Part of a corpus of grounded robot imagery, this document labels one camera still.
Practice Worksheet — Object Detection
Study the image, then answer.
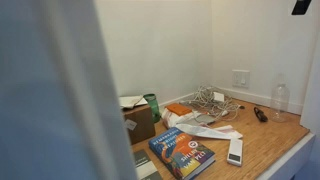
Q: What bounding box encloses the colourful blue hardcover book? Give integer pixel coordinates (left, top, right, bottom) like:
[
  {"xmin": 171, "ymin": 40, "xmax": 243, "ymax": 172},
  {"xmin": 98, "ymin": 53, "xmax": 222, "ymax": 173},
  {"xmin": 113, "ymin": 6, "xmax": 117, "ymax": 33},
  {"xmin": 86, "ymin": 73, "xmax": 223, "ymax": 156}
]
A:
[{"xmin": 148, "ymin": 126, "xmax": 216, "ymax": 180}]

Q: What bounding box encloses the green cup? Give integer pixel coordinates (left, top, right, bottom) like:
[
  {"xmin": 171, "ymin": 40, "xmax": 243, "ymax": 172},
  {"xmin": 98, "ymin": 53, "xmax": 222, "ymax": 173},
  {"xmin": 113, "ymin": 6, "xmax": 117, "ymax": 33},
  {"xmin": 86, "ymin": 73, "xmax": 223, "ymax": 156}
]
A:
[{"xmin": 143, "ymin": 93, "xmax": 161, "ymax": 124}]

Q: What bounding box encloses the small orange box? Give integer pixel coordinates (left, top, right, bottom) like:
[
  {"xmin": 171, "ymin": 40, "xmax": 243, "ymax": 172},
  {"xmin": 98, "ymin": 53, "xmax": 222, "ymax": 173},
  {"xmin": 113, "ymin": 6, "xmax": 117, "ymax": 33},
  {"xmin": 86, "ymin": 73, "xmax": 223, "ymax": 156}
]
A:
[{"xmin": 165, "ymin": 102, "xmax": 193, "ymax": 117}]

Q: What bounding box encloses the white paper envelope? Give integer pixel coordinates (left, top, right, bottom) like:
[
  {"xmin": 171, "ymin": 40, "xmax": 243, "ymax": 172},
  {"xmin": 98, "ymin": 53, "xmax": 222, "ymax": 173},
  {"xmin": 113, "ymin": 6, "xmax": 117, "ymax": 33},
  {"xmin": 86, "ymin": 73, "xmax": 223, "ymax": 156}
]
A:
[{"xmin": 118, "ymin": 95, "xmax": 149, "ymax": 111}]

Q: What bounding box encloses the brown cardboard box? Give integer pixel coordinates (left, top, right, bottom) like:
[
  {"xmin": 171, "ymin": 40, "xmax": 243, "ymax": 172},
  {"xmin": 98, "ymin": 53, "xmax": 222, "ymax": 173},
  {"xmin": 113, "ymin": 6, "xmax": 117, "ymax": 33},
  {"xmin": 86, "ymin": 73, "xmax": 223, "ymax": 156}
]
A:
[{"xmin": 122, "ymin": 104, "xmax": 156, "ymax": 145}]

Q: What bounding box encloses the white tag on box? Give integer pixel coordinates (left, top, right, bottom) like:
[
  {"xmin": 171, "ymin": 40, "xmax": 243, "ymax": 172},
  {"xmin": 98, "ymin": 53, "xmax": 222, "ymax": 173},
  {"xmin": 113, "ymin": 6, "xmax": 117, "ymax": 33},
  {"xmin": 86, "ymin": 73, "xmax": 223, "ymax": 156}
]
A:
[{"xmin": 123, "ymin": 118, "xmax": 138, "ymax": 131}]

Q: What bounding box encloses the flat grey tablet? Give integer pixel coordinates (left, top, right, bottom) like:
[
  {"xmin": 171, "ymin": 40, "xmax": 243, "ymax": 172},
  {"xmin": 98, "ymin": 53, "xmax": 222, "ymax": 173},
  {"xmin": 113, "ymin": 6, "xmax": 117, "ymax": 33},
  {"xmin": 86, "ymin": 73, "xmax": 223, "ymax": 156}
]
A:
[{"xmin": 191, "ymin": 113, "xmax": 216, "ymax": 126}]

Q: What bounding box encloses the white power adapter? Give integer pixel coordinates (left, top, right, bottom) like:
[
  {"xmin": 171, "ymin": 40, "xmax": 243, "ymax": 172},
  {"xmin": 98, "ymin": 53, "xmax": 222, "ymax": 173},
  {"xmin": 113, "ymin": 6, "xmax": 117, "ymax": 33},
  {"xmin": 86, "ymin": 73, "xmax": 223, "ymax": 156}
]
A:
[{"xmin": 212, "ymin": 91, "xmax": 226, "ymax": 103}]

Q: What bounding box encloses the grey and white booklet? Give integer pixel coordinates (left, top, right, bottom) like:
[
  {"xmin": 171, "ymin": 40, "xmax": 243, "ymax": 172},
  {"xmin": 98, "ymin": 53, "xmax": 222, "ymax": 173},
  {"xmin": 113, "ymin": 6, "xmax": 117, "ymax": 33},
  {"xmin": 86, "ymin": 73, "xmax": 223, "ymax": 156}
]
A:
[{"xmin": 132, "ymin": 148, "xmax": 164, "ymax": 180}]

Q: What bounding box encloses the white remote control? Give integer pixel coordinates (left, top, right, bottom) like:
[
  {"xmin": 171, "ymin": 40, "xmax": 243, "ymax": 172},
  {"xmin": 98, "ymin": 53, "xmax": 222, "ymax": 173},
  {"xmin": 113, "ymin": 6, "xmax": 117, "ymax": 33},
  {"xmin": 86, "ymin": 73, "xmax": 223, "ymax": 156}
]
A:
[{"xmin": 226, "ymin": 138, "xmax": 244, "ymax": 167}]

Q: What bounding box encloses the black elongated gadget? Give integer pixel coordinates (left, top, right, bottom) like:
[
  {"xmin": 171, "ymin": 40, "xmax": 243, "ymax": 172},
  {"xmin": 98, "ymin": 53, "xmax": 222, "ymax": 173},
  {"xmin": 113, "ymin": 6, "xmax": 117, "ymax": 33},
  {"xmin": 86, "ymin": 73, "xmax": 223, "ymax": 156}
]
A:
[{"xmin": 253, "ymin": 106, "xmax": 269, "ymax": 123}]

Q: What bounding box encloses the white blurred curtain panel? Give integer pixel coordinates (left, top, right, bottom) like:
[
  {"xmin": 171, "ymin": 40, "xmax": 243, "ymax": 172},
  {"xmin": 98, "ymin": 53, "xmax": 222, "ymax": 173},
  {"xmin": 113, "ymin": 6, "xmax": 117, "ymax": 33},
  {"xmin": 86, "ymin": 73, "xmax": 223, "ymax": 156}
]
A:
[{"xmin": 0, "ymin": 0, "xmax": 138, "ymax": 180}]

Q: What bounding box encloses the clear plastic bottle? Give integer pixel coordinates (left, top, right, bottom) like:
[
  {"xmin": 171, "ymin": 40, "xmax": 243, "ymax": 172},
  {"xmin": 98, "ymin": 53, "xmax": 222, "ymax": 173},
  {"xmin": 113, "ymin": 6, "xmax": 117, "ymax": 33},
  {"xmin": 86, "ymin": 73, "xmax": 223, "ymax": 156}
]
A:
[{"xmin": 269, "ymin": 73, "xmax": 291, "ymax": 123}]

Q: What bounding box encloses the tangled white cable bundle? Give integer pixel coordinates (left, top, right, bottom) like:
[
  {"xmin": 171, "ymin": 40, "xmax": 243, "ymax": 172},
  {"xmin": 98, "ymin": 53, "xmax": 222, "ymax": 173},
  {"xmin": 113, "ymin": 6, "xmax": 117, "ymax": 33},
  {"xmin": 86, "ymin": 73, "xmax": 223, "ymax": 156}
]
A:
[{"xmin": 185, "ymin": 85, "xmax": 242, "ymax": 122}]

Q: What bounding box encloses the white wall outlet plate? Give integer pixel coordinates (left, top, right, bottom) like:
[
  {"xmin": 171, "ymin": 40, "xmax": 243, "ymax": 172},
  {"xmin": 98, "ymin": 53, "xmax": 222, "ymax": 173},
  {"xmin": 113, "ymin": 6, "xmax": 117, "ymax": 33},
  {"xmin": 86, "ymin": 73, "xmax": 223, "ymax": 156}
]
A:
[{"xmin": 231, "ymin": 68, "xmax": 251, "ymax": 89}]

